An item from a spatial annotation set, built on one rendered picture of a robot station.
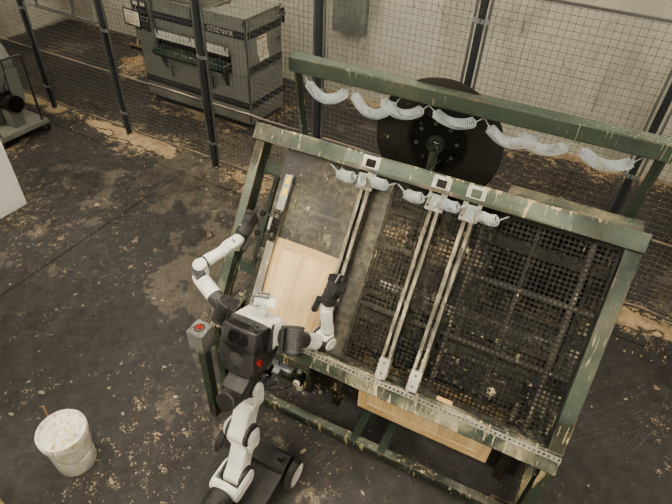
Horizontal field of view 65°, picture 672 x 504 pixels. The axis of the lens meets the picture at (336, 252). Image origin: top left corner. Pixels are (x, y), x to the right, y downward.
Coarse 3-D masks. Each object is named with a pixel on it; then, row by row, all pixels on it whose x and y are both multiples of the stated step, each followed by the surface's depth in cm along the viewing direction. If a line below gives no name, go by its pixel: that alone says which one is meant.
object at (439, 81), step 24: (384, 120) 327; (408, 120) 320; (432, 120) 312; (480, 120) 300; (384, 144) 337; (408, 144) 330; (432, 144) 317; (456, 144) 313; (480, 144) 308; (456, 168) 324; (480, 168) 317
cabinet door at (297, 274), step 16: (288, 240) 321; (272, 256) 325; (288, 256) 321; (304, 256) 317; (320, 256) 314; (272, 272) 325; (288, 272) 322; (304, 272) 318; (320, 272) 315; (272, 288) 326; (288, 288) 322; (304, 288) 319; (320, 288) 315; (288, 304) 323; (304, 304) 319; (288, 320) 324; (304, 320) 320
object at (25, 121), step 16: (0, 48) 623; (0, 64) 625; (0, 80) 640; (16, 80) 645; (0, 96) 627; (16, 96) 626; (0, 112) 641; (16, 112) 632; (32, 112) 680; (0, 128) 645; (16, 128) 647; (32, 128) 657; (48, 128) 677
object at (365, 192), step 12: (372, 156) 291; (372, 168) 291; (360, 180) 281; (360, 192) 298; (372, 192) 302; (360, 204) 302; (360, 216) 299; (348, 228) 301; (360, 228) 303; (348, 240) 303; (348, 252) 302; (348, 264) 305
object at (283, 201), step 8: (288, 192) 317; (280, 200) 319; (288, 200) 321; (280, 208) 319; (280, 224) 321; (272, 248) 322; (264, 256) 324; (264, 264) 325; (264, 272) 325; (256, 280) 327; (264, 280) 327; (256, 288) 327
